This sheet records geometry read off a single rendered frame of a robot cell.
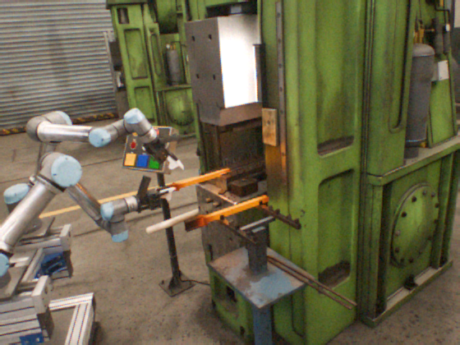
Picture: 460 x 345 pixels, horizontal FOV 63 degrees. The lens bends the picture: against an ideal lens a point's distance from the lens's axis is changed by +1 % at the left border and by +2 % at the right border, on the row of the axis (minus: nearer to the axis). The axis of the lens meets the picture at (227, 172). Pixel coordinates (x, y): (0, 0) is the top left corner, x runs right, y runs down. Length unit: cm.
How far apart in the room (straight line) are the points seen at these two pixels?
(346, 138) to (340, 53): 41
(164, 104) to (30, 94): 391
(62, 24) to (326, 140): 840
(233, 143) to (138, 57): 470
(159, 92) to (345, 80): 512
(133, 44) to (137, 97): 86
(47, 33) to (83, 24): 80
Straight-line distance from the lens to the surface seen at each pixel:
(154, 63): 666
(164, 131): 231
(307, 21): 164
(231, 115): 189
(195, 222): 158
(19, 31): 971
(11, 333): 190
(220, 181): 200
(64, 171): 157
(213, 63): 183
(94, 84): 981
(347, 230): 218
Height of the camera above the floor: 168
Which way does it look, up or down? 20 degrees down
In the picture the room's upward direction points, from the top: 5 degrees counter-clockwise
